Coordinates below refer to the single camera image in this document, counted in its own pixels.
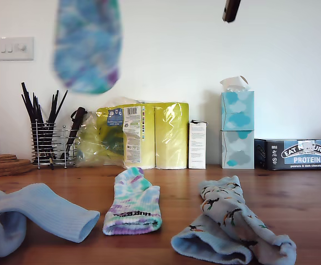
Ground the tie-dye sock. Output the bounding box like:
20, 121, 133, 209
51, 0, 123, 95
102, 166, 161, 237

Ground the light blue toucan sock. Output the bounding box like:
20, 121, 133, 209
198, 176, 297, 264
170, 214, 254, 265

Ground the plain light blue sock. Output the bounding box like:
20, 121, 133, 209
0, 183, 101, 244
0, 211, 28, 262

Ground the white tissue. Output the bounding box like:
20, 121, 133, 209
219, 75, 250, 93

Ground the blue cloud tissue box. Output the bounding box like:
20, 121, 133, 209
220, 90, 255, 132

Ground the white carton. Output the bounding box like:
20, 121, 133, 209
187, 119, 208, 170

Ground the grey cloud tissue box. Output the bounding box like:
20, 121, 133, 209
220, 129, 255, 169

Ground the yellow kitchen roll pack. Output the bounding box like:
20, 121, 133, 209
95, 96, 190, 171

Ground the black Eat Natural box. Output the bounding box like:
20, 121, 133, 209
253, 138, 321, 171

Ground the black chopstick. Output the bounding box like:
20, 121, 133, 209
49, 89, 69, 126
20, 94, 40, 125
46, 89, 59, 125
32, 92, 40, 123
20, 82, 43, 126

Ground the clear bag with green contents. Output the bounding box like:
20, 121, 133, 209
74, 111, 127, 168

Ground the dark brown handled utensil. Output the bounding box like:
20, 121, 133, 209
65, 107, 88, 162

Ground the chrome wire utensil rack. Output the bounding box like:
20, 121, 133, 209
30, 123, 77, 169

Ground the white wall switch plate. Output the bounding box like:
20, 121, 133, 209
0, 37, 35, 61

